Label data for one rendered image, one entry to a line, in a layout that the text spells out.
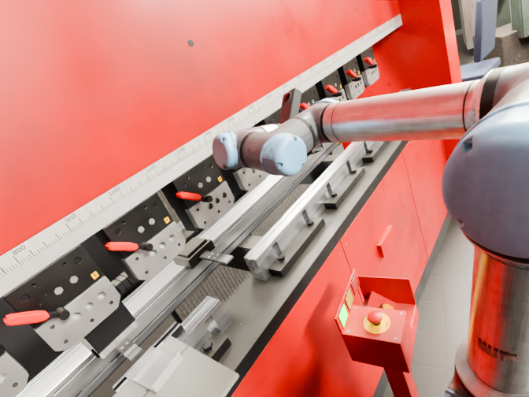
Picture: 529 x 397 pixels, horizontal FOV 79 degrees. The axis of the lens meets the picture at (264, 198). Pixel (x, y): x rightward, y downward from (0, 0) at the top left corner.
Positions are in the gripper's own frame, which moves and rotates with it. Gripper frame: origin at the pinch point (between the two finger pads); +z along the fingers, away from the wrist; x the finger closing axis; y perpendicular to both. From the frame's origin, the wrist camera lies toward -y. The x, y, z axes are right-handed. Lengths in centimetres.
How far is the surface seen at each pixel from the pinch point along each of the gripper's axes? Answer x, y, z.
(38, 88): -15, -20, -60
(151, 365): -27, 44, -55
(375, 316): -3, 54, -3
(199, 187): -25.3, 6.2, -30.0
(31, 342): -78, 36, -79
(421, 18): -30, -54, 138
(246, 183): -27.2, 8.7, -13.5
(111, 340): -28, 34, -61
